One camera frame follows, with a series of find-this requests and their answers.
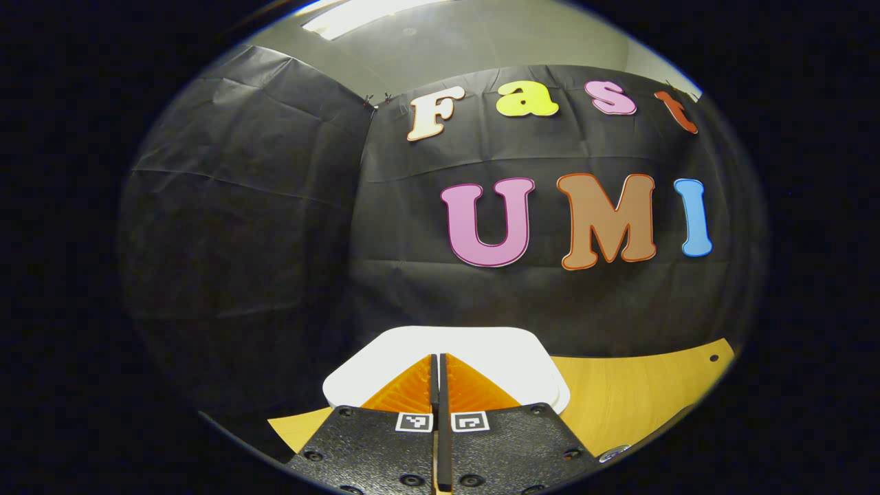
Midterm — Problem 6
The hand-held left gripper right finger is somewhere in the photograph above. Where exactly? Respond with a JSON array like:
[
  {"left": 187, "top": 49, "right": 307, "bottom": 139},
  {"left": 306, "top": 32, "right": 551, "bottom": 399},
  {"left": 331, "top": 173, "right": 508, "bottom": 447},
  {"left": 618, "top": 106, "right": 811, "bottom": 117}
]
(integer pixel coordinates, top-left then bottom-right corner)
[{"left": 438, "top": 353, "right": 600, "bottom": 495}]

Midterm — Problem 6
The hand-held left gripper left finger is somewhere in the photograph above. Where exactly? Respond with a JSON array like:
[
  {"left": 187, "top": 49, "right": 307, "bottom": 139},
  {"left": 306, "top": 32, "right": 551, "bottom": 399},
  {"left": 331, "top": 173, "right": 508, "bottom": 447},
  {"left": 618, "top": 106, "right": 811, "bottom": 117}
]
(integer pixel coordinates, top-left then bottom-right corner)
[{"left": 284, "top": 354, "right": 439, "bottom": 495}]

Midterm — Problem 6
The white desktop garbage bin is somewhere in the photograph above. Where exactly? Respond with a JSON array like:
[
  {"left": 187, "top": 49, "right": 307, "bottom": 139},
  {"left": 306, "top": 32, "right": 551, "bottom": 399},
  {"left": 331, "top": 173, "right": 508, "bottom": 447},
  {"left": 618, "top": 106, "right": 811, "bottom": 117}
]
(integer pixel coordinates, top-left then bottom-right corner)
[{"left": 322, "top": 326, "right": 572, "bottom": 415}]

